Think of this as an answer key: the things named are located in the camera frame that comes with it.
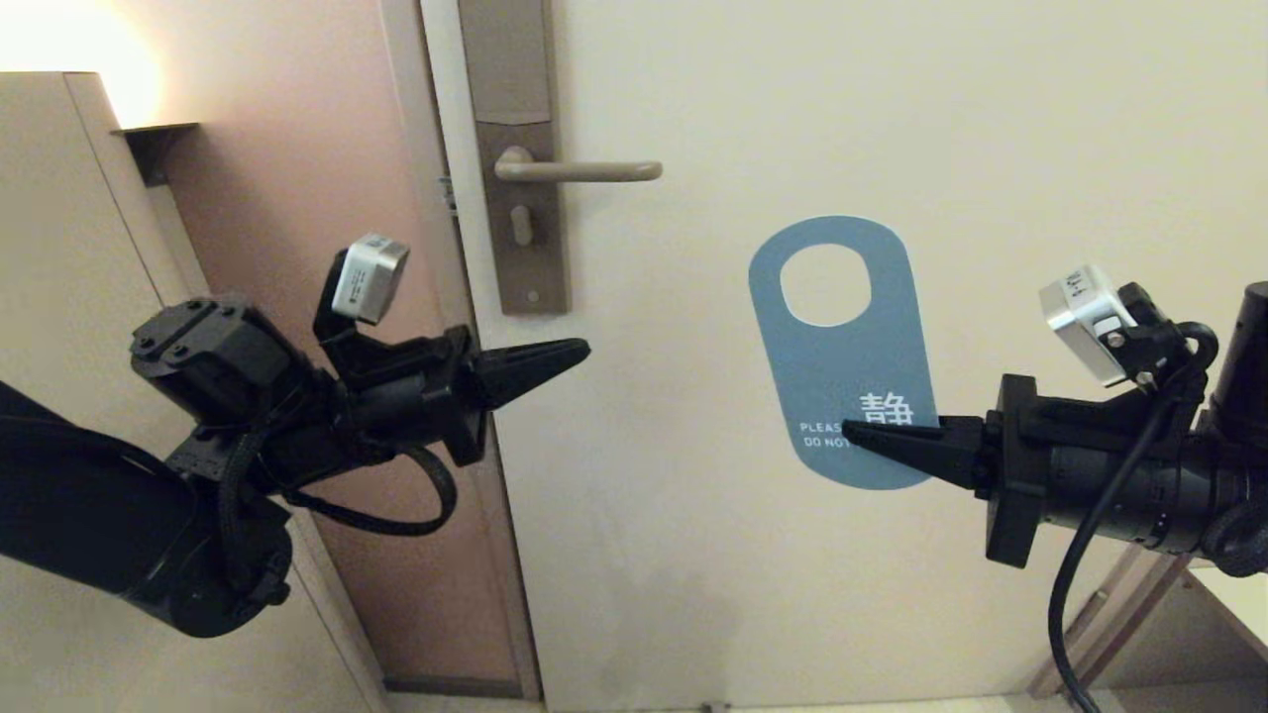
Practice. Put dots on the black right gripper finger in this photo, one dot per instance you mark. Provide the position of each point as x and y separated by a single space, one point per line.
941 451

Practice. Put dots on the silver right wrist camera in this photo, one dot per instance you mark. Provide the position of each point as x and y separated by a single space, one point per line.
1085 322

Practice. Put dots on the white room door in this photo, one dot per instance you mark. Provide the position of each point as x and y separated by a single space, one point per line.
792 614

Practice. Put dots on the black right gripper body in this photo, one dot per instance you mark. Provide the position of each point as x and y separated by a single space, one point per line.
1100 475

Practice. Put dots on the blue and white door hanger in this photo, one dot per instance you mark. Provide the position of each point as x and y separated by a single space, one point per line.
842 366

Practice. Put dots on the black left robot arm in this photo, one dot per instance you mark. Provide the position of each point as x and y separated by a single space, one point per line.
99 495

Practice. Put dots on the beige cabinet panel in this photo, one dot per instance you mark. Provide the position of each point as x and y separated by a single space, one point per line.
59 248

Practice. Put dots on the dark wall lamp fixture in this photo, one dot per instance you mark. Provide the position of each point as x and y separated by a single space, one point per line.
158 147

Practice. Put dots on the bronze door lock plate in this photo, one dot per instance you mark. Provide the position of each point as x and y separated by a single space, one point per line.
507 69

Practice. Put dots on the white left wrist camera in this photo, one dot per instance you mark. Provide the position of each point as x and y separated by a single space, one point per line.
369 279

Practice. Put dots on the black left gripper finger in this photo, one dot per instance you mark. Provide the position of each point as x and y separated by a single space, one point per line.
520 371

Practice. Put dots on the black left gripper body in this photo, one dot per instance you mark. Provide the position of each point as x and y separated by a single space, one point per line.
406 401

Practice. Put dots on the metal door latch bolt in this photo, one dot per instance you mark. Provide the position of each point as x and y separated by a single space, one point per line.
449 194

